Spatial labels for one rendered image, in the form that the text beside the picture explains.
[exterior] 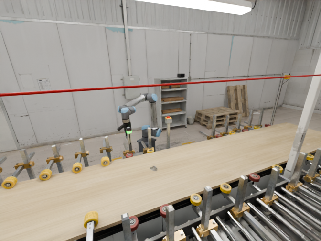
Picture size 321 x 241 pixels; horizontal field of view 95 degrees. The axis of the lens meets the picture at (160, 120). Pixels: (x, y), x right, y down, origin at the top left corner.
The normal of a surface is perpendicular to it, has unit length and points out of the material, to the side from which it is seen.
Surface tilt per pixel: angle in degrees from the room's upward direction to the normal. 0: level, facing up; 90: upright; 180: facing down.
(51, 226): 0
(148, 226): 90
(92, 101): 90
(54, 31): 90
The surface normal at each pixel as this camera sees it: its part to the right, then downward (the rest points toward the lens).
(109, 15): 0.37, 0.29
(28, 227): -0.02, -0.95
